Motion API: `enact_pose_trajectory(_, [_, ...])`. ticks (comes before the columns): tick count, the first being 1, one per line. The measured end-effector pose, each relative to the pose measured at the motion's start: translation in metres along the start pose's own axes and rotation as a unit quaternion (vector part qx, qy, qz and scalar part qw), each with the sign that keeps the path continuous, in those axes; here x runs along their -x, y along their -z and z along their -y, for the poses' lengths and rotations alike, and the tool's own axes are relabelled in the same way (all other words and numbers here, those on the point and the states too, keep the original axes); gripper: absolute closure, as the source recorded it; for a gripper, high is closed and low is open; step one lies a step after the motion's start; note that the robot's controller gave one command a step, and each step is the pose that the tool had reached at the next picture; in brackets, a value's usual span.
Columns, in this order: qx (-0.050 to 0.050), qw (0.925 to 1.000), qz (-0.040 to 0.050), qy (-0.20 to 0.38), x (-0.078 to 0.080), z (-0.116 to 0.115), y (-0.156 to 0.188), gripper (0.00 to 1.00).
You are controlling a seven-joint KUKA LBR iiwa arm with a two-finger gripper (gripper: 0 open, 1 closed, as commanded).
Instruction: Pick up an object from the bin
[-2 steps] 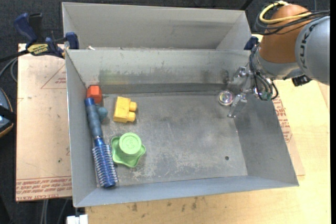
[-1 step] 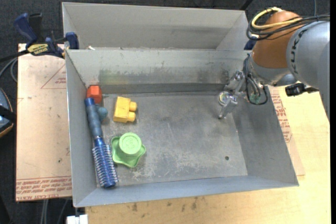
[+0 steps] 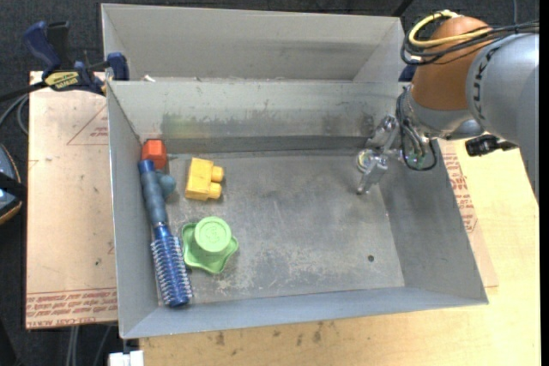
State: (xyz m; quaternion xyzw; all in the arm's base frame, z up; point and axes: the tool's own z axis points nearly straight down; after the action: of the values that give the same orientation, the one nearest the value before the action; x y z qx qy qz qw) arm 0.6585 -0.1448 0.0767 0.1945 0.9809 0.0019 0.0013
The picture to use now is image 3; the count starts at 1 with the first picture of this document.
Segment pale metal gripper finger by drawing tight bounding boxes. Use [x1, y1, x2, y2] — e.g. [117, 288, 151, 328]
[356, 156, 390, 195]
[355, 148, 377, 174]

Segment grey metal bin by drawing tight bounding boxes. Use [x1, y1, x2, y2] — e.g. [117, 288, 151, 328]
[100, 3, 491, 341]

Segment yellow toy block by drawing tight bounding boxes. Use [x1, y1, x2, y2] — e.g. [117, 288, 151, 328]
[184, 157, 226, 203]

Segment green plastic cup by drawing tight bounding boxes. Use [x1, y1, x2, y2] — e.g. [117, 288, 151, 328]
[180, 215, 240, 276]

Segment orange toy block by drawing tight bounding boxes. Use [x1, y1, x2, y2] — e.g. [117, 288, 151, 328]
[140, 138, 169, 171]

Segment blue round hairbrush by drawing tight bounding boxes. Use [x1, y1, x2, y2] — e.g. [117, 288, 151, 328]
[136, 159, 195, 309]

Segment brown cardboard board red print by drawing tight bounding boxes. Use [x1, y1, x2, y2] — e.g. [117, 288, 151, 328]
[24, 69, 500, 331]

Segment black cylinder on white bracket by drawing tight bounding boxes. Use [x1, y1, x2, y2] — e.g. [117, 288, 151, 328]
[464, 133, 518, 158]

